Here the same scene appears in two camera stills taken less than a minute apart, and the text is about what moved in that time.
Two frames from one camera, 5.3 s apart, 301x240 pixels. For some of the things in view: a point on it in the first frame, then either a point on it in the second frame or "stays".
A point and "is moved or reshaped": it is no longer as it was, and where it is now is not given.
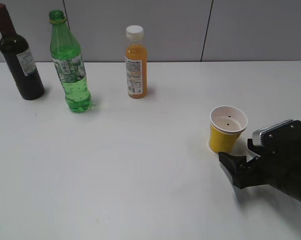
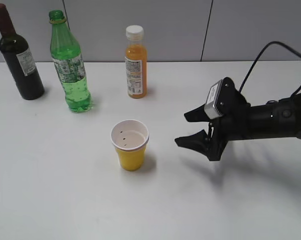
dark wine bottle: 16,52 stays
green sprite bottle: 67,56 stays
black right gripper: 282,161 -> 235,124
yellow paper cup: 226,123 is moved or reshaped
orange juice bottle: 136,62 stays
